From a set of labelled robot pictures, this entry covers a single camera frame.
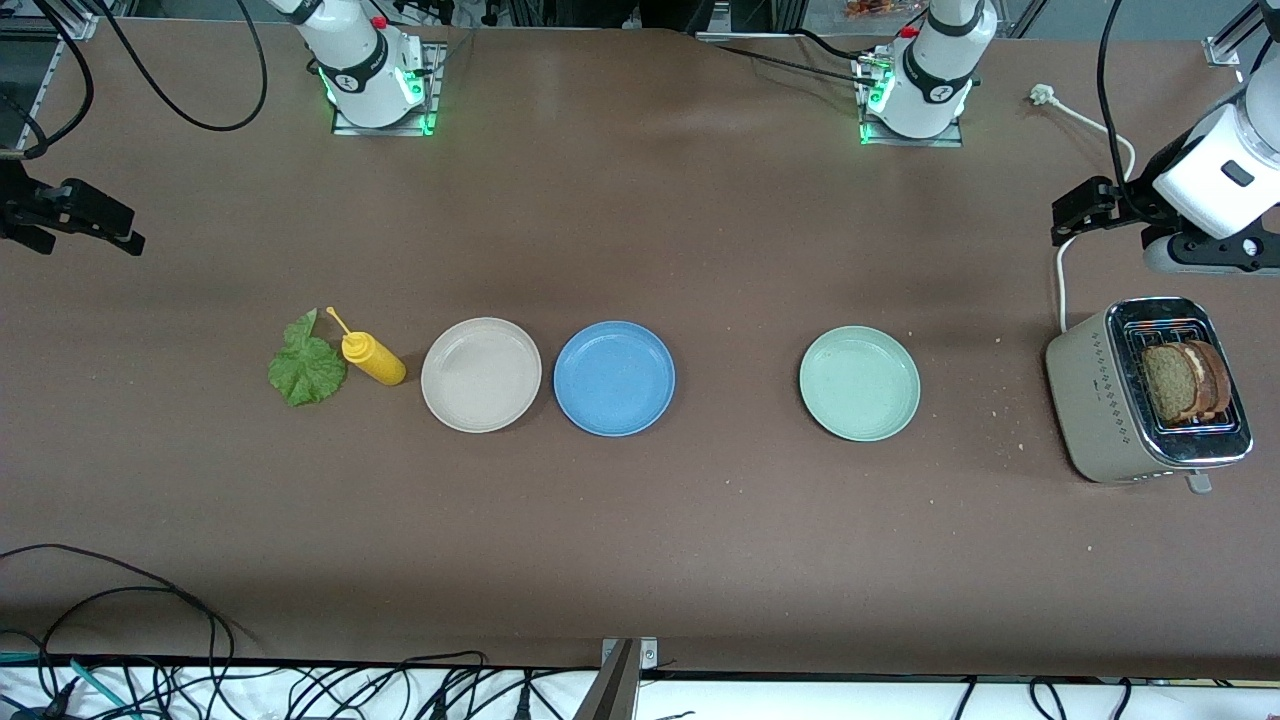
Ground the grey aluminium profile bar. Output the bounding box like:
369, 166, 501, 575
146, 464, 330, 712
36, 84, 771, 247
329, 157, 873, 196
572, 640, 641, 720

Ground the aluminium frame rail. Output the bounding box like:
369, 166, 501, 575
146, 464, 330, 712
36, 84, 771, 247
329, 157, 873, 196
1205, 0, 1280, 67
0, 0, 101, 41
15, 75, 53, 151

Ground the light green round plate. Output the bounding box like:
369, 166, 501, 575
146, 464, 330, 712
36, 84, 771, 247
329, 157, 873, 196
798, 325, 922, 443

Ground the black base supply cable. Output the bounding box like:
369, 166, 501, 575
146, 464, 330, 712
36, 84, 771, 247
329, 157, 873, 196
715, 28, 881, 89

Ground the metal corner bracket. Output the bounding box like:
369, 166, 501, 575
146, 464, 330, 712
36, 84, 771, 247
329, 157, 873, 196
601, 637, 659, 669

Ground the teal cable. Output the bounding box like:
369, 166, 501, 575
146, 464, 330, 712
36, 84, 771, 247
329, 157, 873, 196
0, 650, 136, 719

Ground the black loose cable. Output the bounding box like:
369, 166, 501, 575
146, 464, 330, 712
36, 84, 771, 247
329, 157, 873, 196
0, 543, 237, 663
40, 587, 218, 666

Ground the yellow mustard squeeze bottle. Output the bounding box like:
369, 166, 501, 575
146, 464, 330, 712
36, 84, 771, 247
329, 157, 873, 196
326, 306, 408, 387

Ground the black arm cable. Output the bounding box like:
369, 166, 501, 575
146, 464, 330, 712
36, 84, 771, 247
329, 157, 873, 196
95, 0, 269, 132
1097, 0, 1136, 201
0, 0, 94, 159

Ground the green lettuce leaf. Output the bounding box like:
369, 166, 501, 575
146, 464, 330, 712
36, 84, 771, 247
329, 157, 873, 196
267, 308, 348, 408

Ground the brown bread slice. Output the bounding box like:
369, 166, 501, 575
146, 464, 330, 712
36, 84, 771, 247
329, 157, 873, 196
1143, 345, 1201, 426
1185, 340, 1233, 419

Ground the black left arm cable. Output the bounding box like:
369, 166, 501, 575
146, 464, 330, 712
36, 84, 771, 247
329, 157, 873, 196
1097, 0, 1136, 201

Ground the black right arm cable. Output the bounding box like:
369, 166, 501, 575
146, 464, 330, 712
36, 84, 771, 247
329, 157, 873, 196
0, 0, 94, 159
95, 0, 269, 132

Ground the beige chrome toaster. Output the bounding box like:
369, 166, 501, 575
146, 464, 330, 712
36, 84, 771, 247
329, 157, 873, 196
1045, 296, 1254, 494

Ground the beige round plate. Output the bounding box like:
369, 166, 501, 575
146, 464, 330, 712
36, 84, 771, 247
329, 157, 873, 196
420, 317, 543, 434

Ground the white toaster power cable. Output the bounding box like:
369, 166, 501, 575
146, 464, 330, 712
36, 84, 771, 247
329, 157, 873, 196
1030, 85, 1137, 334

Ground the blue round plate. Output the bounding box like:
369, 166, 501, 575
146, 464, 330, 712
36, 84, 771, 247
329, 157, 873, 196
553, 320, 677, 438

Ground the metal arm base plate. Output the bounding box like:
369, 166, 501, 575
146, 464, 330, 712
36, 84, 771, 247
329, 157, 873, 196
330, 42, 447, 137
855, 55, 964, 148

